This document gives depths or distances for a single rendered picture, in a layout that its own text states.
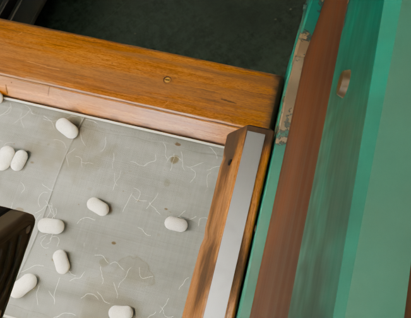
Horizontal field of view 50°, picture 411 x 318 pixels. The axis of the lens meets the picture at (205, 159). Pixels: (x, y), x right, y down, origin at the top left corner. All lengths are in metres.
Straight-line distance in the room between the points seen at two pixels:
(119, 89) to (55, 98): 0.10
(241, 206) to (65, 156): 0.29
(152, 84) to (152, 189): 0.15
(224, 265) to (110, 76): 0.33
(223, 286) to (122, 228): 0.20
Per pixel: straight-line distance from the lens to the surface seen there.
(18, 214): 0.33
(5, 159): 0.69
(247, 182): 0.51
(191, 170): 0.63
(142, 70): 0.67
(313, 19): 0.49
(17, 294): 0.66
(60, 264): 0.64
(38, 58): 0.73
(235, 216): 0.50
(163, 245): 0.62
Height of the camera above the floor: 1.35
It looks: 75 degrees down
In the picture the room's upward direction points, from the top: 10 degrees counter-clockwise
